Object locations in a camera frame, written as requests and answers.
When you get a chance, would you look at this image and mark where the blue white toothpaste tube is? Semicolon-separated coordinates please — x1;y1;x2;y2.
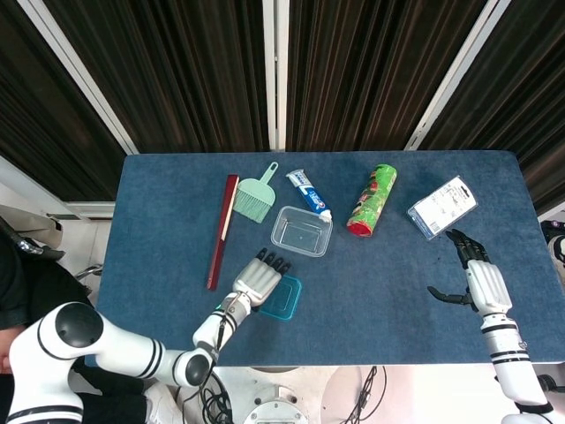
285;170;334;223

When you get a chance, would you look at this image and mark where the black white device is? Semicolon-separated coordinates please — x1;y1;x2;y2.
540;219;565;267

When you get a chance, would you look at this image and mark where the transparent plastic container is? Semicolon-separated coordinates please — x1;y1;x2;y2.
270;205;333;258

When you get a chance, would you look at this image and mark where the thin black floor cable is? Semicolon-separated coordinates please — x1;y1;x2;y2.
339;365;388;424

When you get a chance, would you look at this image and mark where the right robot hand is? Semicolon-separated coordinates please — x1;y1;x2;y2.
426;229;514;316

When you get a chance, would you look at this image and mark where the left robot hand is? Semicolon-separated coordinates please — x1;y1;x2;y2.
231;247;293;308

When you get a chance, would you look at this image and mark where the mint green small brush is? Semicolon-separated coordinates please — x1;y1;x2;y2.
232;162;280;223

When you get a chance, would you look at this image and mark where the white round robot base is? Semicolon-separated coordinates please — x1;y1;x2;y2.
242;383;310;424

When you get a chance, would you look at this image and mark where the black floor cable bundle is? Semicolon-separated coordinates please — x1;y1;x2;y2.
176;367;233;424

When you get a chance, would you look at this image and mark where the bystander bare hand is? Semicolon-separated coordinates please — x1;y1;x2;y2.
0;329;12;376

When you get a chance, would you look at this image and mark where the person in black clothes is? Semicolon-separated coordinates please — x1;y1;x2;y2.
0;220;149;424

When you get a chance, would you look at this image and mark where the white window post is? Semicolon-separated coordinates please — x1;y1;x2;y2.
404;0;513;152
262;0;290;152
17;0;140;155

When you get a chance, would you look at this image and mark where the green chip can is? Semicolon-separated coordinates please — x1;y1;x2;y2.
346;163;398;239

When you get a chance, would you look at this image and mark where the teal plastic lid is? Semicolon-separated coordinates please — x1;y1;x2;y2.
258;274;303;324

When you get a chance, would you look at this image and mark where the dark red folded fan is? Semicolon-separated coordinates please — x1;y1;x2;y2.
206;174;240;292

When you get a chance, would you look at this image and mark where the clear blister pack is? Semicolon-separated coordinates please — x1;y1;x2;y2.
406;175;479;241

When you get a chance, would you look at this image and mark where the chrome chair tube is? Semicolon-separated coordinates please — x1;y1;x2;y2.
73;263;104;280

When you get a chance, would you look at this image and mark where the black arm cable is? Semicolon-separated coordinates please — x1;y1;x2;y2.
183;304;237;403

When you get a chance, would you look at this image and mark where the chrome black chair armrest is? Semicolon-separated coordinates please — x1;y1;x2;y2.
12;238;66;262

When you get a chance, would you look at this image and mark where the white shoe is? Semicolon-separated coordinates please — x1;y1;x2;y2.
143;382;187;424

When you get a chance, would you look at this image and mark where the blue felt table mat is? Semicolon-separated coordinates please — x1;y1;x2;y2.
84;150;565;368

